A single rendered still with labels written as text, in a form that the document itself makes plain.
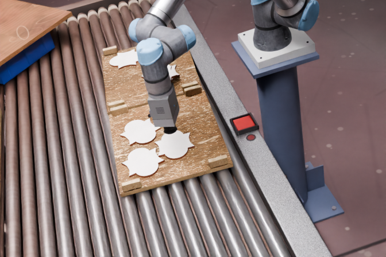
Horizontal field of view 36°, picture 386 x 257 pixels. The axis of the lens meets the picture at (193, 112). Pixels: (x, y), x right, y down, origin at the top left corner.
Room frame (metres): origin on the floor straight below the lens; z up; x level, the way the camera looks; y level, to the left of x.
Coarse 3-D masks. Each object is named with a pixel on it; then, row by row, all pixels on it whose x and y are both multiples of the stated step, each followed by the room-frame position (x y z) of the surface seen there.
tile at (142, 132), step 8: (136, 120) 1.62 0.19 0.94; (128, 128) 1.58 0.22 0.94; (136, 128) 1.57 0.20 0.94; (144, 128) 1.56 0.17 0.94; (152, 128) 1.55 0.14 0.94; (160, 128) 1.55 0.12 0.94; (120, 136) 1.56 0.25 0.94; (128, 136) 1.54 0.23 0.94; (136, 136) 1.53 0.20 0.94; (144, 136) 1.52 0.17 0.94; (152, 136) 1.51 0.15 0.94; (144, 144) 1.49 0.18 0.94
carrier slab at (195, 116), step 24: (192, 96) 1.69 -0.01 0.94; (120, 120) 1.65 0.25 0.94; (144, 120) 1.62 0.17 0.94; (192, 120) 1.56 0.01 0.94; (216, 120) 1.53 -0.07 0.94; (120, 144) 1.52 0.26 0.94; (192, 144) 1.44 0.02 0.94; (216, 144) 1.41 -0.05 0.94; (120, 168) 1.40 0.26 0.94; (168, 168) 1.35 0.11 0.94; (192, 168) 1.33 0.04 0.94; (216, 168) 1.31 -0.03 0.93; (120, 192) 1.30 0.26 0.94
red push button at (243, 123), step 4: (248, 116) 1.52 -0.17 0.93; (236, 120) 1.51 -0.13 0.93; (240, 120) 1.51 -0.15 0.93; (244, 120) 1.51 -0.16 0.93; (248, 120) 1.50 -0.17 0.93; (252, 120) 1.50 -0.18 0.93; (236, 124) 1.49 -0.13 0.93; (240, 124) 1.49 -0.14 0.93; (244, 124) 1.49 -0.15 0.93; (248, 124) 1.48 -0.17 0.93; (252, 124) 1.48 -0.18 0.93; (240, 128) 1.47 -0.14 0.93
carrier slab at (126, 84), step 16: (128, 48) 2.12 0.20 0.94; (176, 64) 1.92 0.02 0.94; (192, 64) 1.90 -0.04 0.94; (112, 80) 1.91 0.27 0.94; (128, 80) 1.89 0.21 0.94; (176, 80) 1.81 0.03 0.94; (192, 80) 1.79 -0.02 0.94; (112, 96) 1.80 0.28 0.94; (128, 96) 1.78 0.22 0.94; (144, 96) 1.76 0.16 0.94; (176, 96) 1.72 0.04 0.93
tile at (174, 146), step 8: (168, 136) 1.49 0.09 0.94; (176, 136) 1.49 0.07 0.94; (184, 136) 1.48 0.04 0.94; (160, 144) 1.46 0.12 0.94; (168, 144) 1.45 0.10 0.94; (176, 144) 1.45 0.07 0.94; (184, 144) 1.44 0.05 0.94; (160, 152) 1.43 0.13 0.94; (168, 152) 1.42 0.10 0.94; (176, 152) 1.41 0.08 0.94; (184, 152) 1.40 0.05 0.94
